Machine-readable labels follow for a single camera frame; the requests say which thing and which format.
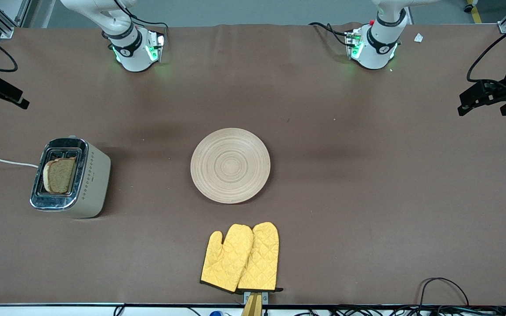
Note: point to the brown bread slice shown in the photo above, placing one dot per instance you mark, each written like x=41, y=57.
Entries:
x=59, y=175

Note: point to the round wooden plate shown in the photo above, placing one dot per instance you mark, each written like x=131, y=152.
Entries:
x=230, y=166

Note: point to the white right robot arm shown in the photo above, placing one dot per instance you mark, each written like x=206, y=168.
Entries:
x=125, y=48

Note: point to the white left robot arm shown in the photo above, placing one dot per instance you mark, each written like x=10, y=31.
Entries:
x=380, y=44

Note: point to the cream and chrome toaster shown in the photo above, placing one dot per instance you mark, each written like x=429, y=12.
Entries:
x=95, y=184

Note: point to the small white paper scrap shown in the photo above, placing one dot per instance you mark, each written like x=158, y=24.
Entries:
x=418, y=37

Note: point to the yellow quilted oven mitt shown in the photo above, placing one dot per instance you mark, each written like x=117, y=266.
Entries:
x=224, y=259
x=262, y=254

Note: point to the small blue object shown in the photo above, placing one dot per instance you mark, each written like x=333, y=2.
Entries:
x=216, y=313

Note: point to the grey base connector bracket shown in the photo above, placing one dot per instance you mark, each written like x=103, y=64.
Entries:
x=353, y=44
x=154, y=48

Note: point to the wooden stick with metal bracket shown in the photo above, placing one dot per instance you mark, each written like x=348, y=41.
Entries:
x=253, y=305

